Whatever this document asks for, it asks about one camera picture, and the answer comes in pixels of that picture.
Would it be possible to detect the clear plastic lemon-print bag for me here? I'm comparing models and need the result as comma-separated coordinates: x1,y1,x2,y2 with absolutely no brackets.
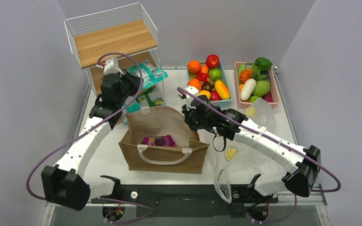
209,98,280,203

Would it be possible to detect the orange fruit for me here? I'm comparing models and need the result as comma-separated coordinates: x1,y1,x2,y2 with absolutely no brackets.
187,60,201,74
187,78,202,91

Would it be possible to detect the orange fruit front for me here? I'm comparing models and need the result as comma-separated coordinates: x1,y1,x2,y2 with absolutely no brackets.
187,78,202,91

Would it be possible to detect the pink plastic vegetable basket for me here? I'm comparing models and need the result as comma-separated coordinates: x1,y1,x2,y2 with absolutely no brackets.
233,62,281,109

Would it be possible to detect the green snack packet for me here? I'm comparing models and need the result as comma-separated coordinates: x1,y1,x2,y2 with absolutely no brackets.
136,86,165,108

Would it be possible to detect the brown jute tote bag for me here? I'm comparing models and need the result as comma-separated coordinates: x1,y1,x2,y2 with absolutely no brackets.
119,106,209,174

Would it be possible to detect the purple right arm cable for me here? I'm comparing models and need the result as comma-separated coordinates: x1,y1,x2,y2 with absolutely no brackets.
177,87,341,193

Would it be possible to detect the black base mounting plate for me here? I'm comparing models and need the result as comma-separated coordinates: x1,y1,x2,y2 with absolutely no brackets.
90,184,279,218

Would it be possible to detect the green apple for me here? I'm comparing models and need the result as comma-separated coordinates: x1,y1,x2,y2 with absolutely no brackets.
208,68,222,81

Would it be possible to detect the yellow orange mango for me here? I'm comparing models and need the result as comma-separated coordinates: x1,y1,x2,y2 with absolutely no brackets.
214,80,230,100

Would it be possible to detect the orange fruit back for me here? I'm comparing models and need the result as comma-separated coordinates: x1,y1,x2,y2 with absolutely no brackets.
187,60,201,74

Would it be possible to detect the red apple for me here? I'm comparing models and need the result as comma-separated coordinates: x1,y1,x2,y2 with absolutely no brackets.
206,54,220,69

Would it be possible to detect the yellow lemon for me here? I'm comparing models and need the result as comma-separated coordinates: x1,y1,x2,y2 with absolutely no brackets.
199,90,211,100

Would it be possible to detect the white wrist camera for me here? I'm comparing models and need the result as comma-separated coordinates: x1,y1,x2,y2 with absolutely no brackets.
96,57,125,76
179,85,200,110

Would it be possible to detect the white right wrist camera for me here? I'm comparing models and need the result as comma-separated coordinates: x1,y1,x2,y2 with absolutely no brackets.
179,85,200,110

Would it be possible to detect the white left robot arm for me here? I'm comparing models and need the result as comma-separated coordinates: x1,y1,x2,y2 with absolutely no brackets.
41,71,142,210

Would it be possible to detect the green bell pepper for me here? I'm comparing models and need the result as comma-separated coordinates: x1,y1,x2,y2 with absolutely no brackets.
255,57,273,72

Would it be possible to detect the white wire wooden shelf rack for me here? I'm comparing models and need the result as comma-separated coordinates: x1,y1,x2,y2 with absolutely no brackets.
64,2,161,95

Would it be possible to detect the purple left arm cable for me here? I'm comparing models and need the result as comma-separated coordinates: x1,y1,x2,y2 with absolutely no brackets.
25,52,144,201

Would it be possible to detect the teal snack packet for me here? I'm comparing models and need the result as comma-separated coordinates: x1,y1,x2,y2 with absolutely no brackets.
120,99,142,125
139,60,168,89

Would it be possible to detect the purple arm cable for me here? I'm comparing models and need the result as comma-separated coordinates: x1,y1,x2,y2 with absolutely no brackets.
177,87,341,193
25,52,144,201

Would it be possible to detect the blue plastic fruit basket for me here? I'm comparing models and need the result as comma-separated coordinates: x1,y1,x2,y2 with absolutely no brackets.
187,62,229,93

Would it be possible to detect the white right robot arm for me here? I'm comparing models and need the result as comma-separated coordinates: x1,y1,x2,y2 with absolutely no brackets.
181,93,320,202

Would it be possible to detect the red bell pepper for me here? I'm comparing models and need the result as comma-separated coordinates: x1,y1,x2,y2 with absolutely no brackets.
196,73,209,85

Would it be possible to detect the orange pumpkin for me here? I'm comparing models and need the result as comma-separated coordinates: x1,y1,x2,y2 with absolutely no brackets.
239,69,254,84

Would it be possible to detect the white eggplant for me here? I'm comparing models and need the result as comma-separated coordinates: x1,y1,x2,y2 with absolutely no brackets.
240,79,256,101

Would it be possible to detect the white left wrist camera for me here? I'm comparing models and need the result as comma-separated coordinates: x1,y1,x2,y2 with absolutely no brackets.
96,57,125,76

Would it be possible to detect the green cabbage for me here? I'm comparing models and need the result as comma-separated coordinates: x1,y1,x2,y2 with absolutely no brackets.
252,80,270,97

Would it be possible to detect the purple snack packet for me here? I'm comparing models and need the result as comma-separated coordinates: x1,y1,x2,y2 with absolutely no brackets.
141,135,176,147

